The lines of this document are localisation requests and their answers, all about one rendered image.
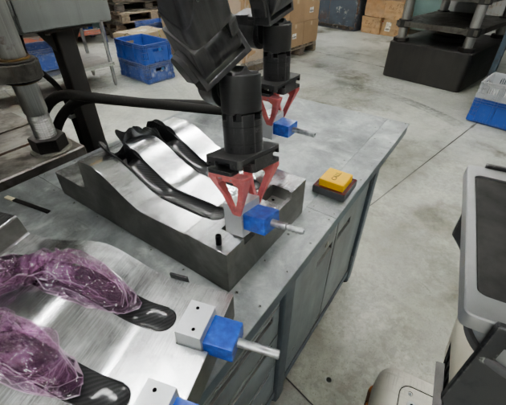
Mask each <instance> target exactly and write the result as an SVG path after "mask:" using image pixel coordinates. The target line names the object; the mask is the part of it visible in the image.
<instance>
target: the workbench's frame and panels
mask: <svg viewBox="0 0 506 405"><path fill-rule="evenodd" d="M406 131H407V128H406V130H405V131H404V132H403V133H402V135H401V136H400V138H399V139H398V140H397V141H396V142H395V144H394V145H393V146H392V148H391V149H390V151H389V152H388V153H387V155H386V156H385V157H384V158H383V159H382V161H381V162H380V163H379V165H378V166H377V167H376V169H375V170H374V171H373V173H372V174H371V175H370V176H369V177H368V179H367V180H366V181H365V183H364V184H363V186H362V187H361V188H360V190H359V191H358V192H357V193H356V194H355V196H354V197H353V199H352V200H351V201H350V202H349V204H348V205H347V207H346V208H345V209H344V210H343V211H342V212H341V214H340V215H339V217H338V218H337V219H336V221H335V222H334V223H333V225H332V226H331V227H330V228H329V230H328V231H327V232H326V233H325V235H324V236H323V238H322V239H321V240H320V242H319V243H318V244H317V245H316V246H315V248H314V249H313V250H312V252H311V253H310V254H309V256H308V257H307V259H306V260H305V261H304V262H303V263H302V265H301V266H300V267H299V269H298V270H297V271H296V273H295V274H294V276H293V277H292V278H291V279H290V281H289V282H288V283H287V284H286V286H285V287H284V288H283V290H282V291H281V292H280V294H279V295H278V297H277V298H276V299H275V300H274V301H273V302H272V304H271V305H270V307H269V308H268V309H267V311H266V312H265V313H264V315H263V316H262V317H261V318H260V319H259V321H258V322H257V323H256V325H255V326H254V328H253V329H252V330H251V332H250V333H249V334H248V335H247V336H246V338H245V339H246V340H248V341H252V342H256V343H259V344H262V345H265V346H270V347H272V348H275V349H278V350H280V357H279V360H276V359H274V358H269V357H266V356H263V355H261V354H257V353H253V352H251V351H248V350H243V349H240V348H238V350H237V353H236V355H235V359H234V361H233V362H228V361H227V363H226V364H225V365H224V367H223V368H222V369H221V370H220V371H219V373H218V374H217V376H216V377H215V378H214V380H213V381H212V382H211V384H210V385H209V386H208V387H207V388H206V390H205V391H204V392H203V394H202V397H201V399H200V401H199V405H269V404H270V403H271V401H275V402H276V401H277V399H278V398H279V396H280V394H281V392H282V391H283V384H284V380H285V378H286V377H287V375H288V373H289V371H290V369H291V368H292V366H293V365H294V363H295V361H296V359H297V358H298V357H299V355H300V353H301V351H302V349H303V348H304V346H305V345H306V343H307V341H308V339H309V338H310V337H311V335H312V333H313V331H314V329H315V328H316V327H317V325H318V323H319V322H320V319H321V318H322V317H323V315H324V313H325V311H326V310H327V308H328V307H329V305H330V303H331V302H332V300H333V298H334V297H335V295H336V294H337V291H338V290H339V288H340V287H341V285H342V283H343V282H347V281H348V280H349V278H350V276H351V272H352V270H353V264H354V261H355V258H356V254H357V249H358V246H359V243H360V240H361V235H362V232H363V229H364V226H365V221H366V217H367V214H368V211H369V205H370V203H371V199H372V196H373V191H374V187H375V185H376V181H377V176H378V173H379V170H380V167H381V166H382V164H383V163H384V162H385V160H386V159H387V158H388V157H389V155H390V154H391V153H392V151H393V150H394V148H395V147H396V146H397V144H398V143H399V142H400V140H401V139H402V138H403V137H404V135H405V134H406Z"/></svg>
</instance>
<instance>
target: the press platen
mask: <svg viewBox="0 0 506 405"><path fill-rule="evenodd" d="M43 76H44V74H43V69H42V68H41V65H40V62H39V59H38V58H37V57H35V56H34V55H29V54H27V56H25V57H22V58H19V59H0V85H10V86H25V85H29V84H34V83H37V82H38V81H39V80H41V79H42V78H43Z"/></svg>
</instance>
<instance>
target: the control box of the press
mask: <svg viewBox="0 0 506 405"><path fill-rule="evenodd" d="M6 4H7V5H8V8H9V10H10V14H11V16H12V19H13V20H14V24H15V26H16V28H17V31H18V34H19V37H20V39H21V41H22V45H23V46H24V49H25V52H26V53H27V54H28V52H27V49H26V45H25V43H24V40H23V37H22V36H23V35H28V34H33V33H36V34H37V35H39V36H40V37H41V38H42V39H43V40H44V41H45V42H46V43H48V44H49V45H50V46H51V47H52V49H53V52H54V54H55V58H56V61H57V64H58V66H59V70H60V72H61V75H62V77H63V82H64V84H65V87H66V89H71V90H79V91H85V92H91V89H90V86H89V82H88V78H87V75H86V72H85V69H84V65H83V61H82V59H81V56H80V51H79V48H78V45H77V39H78V35H79V32H80V28H83V29H88V27H92V23H102V22H107V21H110V20H111V19H112V18H111V14H110V10H109V7H108V0H6ZM43 74H44V76H43V78H45V79H46V80H47V81H48V82H49V83H51V84H52V85H53V87H54V88H55V89H56V90H57V91H59V90H63V89H62V88H61V87H60V85H59V84H58V83H57V82H56V81H55V80H54V79H53V78H52V77H51V76H50V75H48V74H47V73H46V72H45V71H44V70H43ZM68 118H69V119H71V121H72V123H73V125H74V128H75V131H76V134H77V137H78V139H79V142H80V144H81V145H84V146H85V149H86V151H87V153H90V152H92V151H94V150H96V149H99V148H101V147H99V146H98V145H100V143H99V141H101V142H103V143H104V144H105V145H106V141H105V136H104V131H103V129H102V126H101V123H100V118H99V115H98V112H97V110H96V105H95V104H86V105H83V106H80V107H78V108H77V109H76V110H74V111H73V112H72V113H71V114H70V115H69V117H68ZM100 146H101V145H100Z"/></svg>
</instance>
